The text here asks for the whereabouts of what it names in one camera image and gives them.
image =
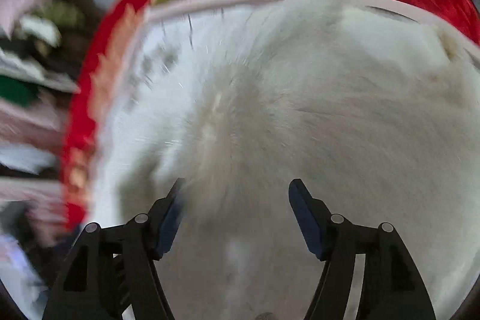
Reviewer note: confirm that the pink striped bedding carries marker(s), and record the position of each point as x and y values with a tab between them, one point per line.
31	141

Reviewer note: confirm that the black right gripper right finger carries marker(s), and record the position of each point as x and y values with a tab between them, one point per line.
392	286

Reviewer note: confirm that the dark green folded garment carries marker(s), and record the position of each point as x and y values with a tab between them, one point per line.
18	92

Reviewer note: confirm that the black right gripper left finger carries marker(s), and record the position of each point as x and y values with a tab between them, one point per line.
111	269

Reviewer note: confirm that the cluttered clothes shelf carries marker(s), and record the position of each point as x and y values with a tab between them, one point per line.
44	42

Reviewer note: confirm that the white fluffy sweater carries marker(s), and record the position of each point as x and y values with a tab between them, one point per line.
378	116

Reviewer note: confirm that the white grid patterned sheet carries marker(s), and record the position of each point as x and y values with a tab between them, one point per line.
165	33

